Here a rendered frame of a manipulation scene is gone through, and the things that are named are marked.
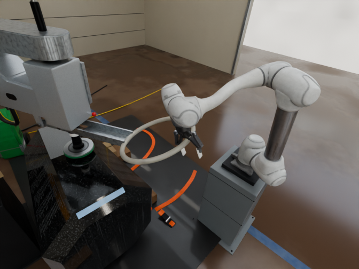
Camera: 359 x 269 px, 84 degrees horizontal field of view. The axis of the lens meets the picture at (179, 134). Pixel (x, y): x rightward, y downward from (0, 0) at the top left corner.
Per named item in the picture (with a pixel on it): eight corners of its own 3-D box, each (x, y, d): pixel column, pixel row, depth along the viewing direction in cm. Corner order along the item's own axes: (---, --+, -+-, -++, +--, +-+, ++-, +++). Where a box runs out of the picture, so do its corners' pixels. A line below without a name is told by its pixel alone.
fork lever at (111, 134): (35, 127, 141) (32, 121, 138) (56, 113, 156) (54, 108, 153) (121, 150, 126) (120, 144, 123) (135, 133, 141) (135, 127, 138)
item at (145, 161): (105, 166, 115) (102, 162, 114) (142, 122, 153) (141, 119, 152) (181, 165, 95) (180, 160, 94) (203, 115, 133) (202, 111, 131)
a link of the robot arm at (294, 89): (266, 163, 149) (287, 186, 133) (247, 169, 146) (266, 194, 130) (298, 61, 99) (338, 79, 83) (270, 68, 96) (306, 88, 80)
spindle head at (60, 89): (28, 123, 138) (-2, 56, 111) (53, 108, 155) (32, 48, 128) (72, 135, 131) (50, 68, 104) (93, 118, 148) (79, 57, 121)
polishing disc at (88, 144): (78, 135, 166) (78, 134, 166) (99, 143, 161) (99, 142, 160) (57, 151, 150) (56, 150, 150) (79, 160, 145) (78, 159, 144)
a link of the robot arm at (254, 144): (250, 150, 164) (258, 128, 151) (263, 166, 151) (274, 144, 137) (233, 153, 159) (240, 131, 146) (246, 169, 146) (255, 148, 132)
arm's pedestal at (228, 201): (216, 190, 238) (232, 139, 189) (255, 218, 214) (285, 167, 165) (189, 219, 207) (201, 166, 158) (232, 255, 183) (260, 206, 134)
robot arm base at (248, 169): (236, 150, 171) (237, 145, 168) (260, 164, 160) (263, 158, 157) (225, 160, 160) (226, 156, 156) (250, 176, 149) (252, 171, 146)
